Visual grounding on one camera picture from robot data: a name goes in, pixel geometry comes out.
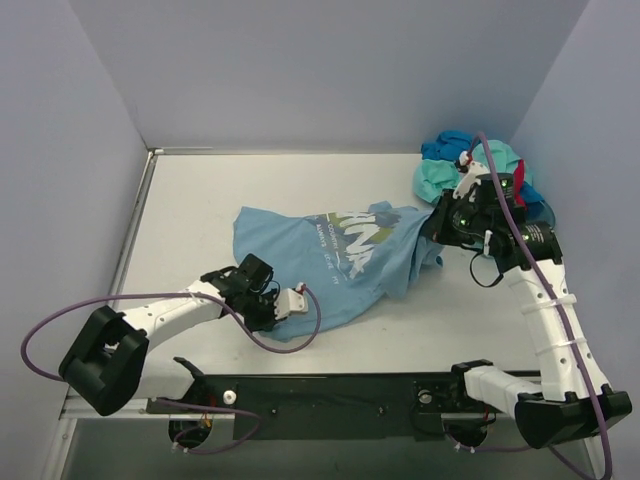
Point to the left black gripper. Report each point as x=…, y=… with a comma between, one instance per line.
x=261, y=317

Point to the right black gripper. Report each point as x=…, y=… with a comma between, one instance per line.
x=441, y=220

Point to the light blue printed t-shirt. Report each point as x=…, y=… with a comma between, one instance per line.
x=349, y=259

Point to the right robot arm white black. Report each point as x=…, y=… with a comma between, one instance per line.
x=545, y=325

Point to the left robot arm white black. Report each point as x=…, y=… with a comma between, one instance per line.
x=107, y=364

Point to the translucent teal plastic basket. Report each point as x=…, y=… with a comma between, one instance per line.
x=535, y=220

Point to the red t-shirt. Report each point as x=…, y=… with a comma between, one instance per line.
x=518, y=182

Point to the royal blue t-shirt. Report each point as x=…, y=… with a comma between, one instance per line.
x=528, y=192

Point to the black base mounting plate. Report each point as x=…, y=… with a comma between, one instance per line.
x=341, y=406

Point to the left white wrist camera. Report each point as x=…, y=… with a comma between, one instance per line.
x=291, y=301

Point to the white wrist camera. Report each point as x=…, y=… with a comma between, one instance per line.
x=291, y=301
x=470, y=170

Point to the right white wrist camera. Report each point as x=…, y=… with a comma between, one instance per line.
x=470, y=170

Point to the aluminium front rail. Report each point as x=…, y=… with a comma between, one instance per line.
x=189, y=431

